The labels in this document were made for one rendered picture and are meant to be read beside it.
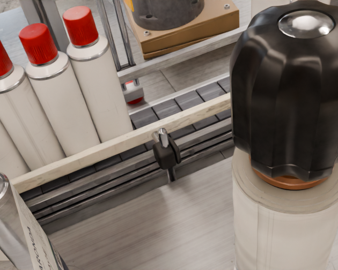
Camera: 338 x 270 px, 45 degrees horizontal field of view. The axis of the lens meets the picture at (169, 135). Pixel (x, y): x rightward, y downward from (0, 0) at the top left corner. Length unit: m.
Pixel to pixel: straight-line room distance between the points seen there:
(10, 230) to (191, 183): 0.25
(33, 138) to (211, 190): 0.23
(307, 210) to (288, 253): 0.06
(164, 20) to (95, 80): 0.34
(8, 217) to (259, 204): 0.19
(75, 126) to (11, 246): 0.20
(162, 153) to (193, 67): 0.31
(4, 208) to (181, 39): 0.58
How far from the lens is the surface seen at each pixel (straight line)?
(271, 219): 0.30
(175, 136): 0.59
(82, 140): 0.55
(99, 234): 0.51
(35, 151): 0.55
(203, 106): 0.58
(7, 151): 0.55
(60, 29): 0.63
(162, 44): 0.83
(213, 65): 0.79
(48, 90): 0.50
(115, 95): 0.53
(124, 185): 0.60
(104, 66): 0.50
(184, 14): 0.82
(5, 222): 0.35
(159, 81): 0.77
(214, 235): 0.49
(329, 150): 0.25
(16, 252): 0.39
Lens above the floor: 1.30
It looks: 45 degrees down
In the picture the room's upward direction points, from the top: 11 degrees counter-clockwise
